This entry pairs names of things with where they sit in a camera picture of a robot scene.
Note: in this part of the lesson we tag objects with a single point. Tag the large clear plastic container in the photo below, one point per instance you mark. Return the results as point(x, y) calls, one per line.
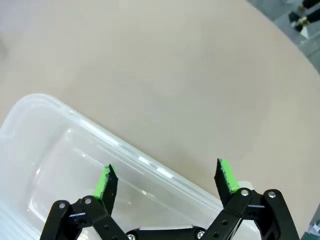
point(50, 152)

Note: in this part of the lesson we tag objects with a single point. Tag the black stand foot brass fitting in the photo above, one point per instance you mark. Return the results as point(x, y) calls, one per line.
point(303, 20)

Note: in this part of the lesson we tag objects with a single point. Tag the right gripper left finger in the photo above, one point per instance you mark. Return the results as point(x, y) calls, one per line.
point(106, 200)

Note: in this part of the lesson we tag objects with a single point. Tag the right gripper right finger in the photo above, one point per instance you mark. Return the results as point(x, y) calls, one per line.
point(225, 192)

